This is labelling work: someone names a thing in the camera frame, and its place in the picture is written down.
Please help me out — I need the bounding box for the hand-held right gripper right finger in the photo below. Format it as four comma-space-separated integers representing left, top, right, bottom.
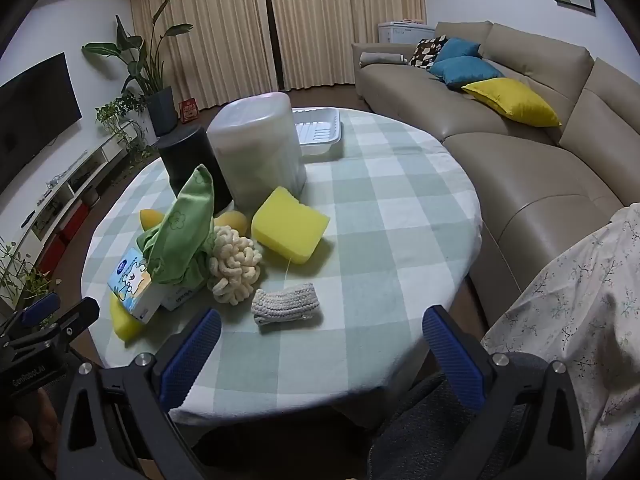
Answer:
421, 305, 587, 480

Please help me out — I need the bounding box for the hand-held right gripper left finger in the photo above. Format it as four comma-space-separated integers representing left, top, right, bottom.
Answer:
56, 307, 223, 480

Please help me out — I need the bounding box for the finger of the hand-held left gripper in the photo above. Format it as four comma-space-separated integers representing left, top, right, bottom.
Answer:
0, 292, 62, 337
10, 296, 101, 356

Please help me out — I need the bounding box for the blue white cartoon tissue pack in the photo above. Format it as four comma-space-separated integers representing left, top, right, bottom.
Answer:
106, 247, 166, 323

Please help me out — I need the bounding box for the pale ribbed knitted cloth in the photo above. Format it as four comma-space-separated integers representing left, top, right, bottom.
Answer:
251, 282, 324, 330

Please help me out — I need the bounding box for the green microfibre cloth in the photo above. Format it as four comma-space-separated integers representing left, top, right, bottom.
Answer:
136, 163, 217, 288

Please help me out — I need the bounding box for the large yellow sponge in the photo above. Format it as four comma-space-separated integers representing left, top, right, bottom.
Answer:
251, 186, 331, 265

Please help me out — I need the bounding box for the white plastic tray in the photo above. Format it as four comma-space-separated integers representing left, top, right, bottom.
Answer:
291, 106, 346, 160

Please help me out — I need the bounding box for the person's left hand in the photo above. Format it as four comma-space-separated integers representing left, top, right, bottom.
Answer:
0, 390, 63, 463

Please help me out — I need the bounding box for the thin leafy plant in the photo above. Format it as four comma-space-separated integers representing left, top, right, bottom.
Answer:
0, 237, 53, 311

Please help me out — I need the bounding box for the red storage box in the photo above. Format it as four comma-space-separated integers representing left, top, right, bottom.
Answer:
57, 205, 91, 238
37, 237, 68, 276

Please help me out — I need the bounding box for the grey fabric chair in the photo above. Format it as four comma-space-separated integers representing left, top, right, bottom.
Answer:
367, 352, 551, 480

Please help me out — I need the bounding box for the cream chenille loop scrubber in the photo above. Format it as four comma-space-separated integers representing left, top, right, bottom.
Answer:
206, 226, 264, 306

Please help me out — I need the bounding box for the small rounded yellow sponge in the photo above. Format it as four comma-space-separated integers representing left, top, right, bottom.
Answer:
139, 208, 166, 231
214, 210, 250, 235

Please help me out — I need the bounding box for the floral white clothing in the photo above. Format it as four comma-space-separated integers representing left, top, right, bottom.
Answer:
481, 203, 640, 480

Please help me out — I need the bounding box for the white television cabinet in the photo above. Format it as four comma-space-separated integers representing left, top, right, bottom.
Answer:
0, 120, 151, 306

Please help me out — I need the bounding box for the black cylinder container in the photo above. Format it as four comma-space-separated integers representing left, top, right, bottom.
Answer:
157, 125, 235, 213

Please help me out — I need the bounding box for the black television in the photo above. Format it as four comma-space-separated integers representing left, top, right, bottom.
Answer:
0, 51, 83, 193

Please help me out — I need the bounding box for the small-leaf plant in white pot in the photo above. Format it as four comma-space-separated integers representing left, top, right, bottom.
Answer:
95, 91, 153, 161

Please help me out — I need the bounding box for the beige leather sofa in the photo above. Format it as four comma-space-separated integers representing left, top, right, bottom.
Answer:
351, 21, 640, 328

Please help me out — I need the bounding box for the translucent lidded plastic container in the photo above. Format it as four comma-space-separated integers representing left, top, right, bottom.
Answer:
206, 91, 307, 211

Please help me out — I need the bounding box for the tall plant in dark pot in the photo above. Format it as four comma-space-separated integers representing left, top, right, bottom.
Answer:
81, 0, 195, 137

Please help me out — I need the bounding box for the yellow cushion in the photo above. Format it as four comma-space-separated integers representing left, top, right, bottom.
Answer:
461, 78, 562, 128

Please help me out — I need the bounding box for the blue cushion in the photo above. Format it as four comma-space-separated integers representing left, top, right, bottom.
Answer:
429, 56, 506, 92
440, 37, 482, 61

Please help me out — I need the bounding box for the black white patterned cushion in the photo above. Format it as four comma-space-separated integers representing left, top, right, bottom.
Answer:
408, 35, 449, 70

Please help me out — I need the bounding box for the folded grey blanket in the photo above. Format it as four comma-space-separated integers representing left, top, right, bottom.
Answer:
359, 51, 408, 67

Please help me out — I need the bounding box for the beige curtain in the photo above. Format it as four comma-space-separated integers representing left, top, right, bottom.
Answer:
129, 0, 278, 111
264, 0, 428, 92

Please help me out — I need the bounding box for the white storage box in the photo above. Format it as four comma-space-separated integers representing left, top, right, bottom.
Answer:
377, 20, 437, 46

